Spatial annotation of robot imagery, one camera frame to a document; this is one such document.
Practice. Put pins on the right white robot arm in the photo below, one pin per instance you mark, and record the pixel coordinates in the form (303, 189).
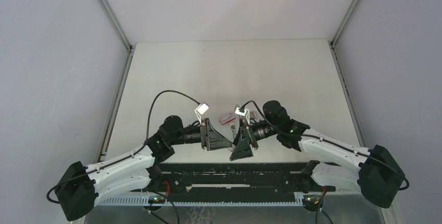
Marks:
(373, 172)

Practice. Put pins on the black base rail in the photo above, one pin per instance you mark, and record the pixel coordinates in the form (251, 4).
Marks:
(249, 182)

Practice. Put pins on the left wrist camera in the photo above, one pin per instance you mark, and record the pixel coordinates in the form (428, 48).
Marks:
(200, 110)

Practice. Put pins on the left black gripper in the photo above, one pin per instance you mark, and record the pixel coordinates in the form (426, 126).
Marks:
(215, 140)

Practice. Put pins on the red white staple box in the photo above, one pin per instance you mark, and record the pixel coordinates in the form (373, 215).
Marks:
(227, 118)

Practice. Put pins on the right green circuit board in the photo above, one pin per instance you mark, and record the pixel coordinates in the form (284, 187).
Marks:
(311, 200)

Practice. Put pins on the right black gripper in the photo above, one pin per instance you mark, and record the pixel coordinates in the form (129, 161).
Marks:
(242, 149)

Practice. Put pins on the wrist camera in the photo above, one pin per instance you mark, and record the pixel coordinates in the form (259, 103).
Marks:
(200, 110)
(243, 113)

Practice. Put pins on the beige mini stapler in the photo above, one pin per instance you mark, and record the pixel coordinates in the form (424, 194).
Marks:
(233, 131)

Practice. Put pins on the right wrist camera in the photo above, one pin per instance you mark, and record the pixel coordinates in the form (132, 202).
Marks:
(243, 113)

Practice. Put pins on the green circuit board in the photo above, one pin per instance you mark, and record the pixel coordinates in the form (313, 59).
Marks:
(156, 200)
(311, 200)

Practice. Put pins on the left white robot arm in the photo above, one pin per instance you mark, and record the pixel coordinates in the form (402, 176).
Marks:
(82, 187)

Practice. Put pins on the right aluminium frame post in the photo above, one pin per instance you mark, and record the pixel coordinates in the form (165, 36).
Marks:
(333, 46)

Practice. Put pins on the aluminium frame post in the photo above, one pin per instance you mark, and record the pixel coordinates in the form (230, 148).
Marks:
(333, 46)
(118, 29)

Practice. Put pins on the left green circuit board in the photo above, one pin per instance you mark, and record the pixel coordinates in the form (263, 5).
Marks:
(156, 200)

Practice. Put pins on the left aluminium frame post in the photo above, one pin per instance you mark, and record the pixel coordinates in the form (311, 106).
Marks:
(118, 29)

